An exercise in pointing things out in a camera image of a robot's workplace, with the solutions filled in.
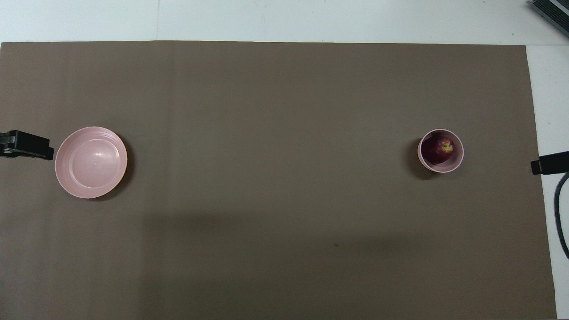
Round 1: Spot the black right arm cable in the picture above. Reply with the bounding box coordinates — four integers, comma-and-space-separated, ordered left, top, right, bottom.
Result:
553, 172, 569, 260

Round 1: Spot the pink plate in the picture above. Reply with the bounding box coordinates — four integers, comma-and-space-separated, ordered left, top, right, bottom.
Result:
55, 126, 128, 199

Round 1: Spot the brown table mat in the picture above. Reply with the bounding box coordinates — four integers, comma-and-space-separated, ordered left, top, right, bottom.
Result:
0, 41, 557, 320

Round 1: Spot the grey ribbed device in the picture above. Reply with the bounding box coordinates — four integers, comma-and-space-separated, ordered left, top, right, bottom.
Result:
529, 0, 569, 37

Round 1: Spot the dark red apple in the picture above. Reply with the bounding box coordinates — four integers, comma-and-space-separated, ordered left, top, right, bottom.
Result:
421, 133, 457, 165

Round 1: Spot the pink bowl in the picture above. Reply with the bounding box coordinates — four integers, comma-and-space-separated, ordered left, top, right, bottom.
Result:
417, 128, 465, 173

